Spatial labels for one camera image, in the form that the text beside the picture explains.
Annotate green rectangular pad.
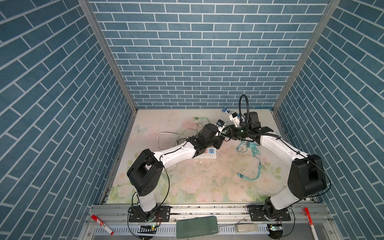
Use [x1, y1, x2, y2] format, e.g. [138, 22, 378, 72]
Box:
[176, 216, 219, 239]

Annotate light green coiled cable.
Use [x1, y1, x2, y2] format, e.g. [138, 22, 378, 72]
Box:
[192, 116, 212, 130]

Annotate blue white toothpaste box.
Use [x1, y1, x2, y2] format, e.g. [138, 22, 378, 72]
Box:
[222, 108, 233, 115]

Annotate red marker left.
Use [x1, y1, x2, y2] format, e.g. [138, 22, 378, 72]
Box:
[91, 215, 115, 236]

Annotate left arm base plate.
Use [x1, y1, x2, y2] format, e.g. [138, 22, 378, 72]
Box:
[128, 206, 171, 223]

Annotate teal loose cable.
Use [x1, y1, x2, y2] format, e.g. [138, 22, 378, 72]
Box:
[236, 161, 262, 182]

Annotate red white pen right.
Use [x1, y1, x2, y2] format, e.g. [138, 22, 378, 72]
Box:
[304, 207, 319, 240]

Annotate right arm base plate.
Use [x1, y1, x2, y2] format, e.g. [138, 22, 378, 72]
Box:
[246, 204, 291, 222]

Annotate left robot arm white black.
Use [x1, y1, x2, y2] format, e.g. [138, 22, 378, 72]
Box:
[127, 124, 225, 213]

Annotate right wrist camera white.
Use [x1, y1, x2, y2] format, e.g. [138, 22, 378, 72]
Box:
[229, 113, 241, 128]

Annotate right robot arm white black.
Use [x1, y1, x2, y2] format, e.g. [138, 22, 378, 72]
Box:
[217, 112, 328, 211]

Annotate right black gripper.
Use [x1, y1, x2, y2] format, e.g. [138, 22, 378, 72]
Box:
[220, 124, 251, 141]

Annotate white power strip coloured sockets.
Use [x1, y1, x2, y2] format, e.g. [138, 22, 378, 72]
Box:
[155, 131, 219, 160]

